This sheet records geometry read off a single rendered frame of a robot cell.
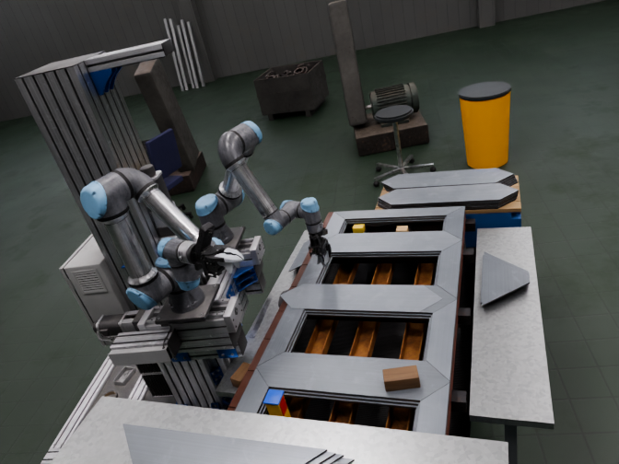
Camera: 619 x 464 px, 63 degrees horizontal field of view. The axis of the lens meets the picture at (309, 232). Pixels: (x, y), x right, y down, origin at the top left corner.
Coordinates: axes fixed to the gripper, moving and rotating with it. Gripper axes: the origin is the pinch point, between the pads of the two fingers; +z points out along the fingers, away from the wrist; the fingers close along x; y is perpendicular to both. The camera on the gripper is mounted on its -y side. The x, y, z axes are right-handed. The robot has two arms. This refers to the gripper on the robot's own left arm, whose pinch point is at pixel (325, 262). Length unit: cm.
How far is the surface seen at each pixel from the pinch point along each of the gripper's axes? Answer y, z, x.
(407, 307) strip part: 24.6, 5.7, 41.9
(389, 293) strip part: 15.1, 5.8, 32.6
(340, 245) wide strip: -23.8, 5.8, 0.4
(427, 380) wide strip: 63, 6, 54
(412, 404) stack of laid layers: 72, 7, 50
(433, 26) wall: -954, 73, -42
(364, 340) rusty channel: 28.0, 22.0, 21.4
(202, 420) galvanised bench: 104, -15, -8
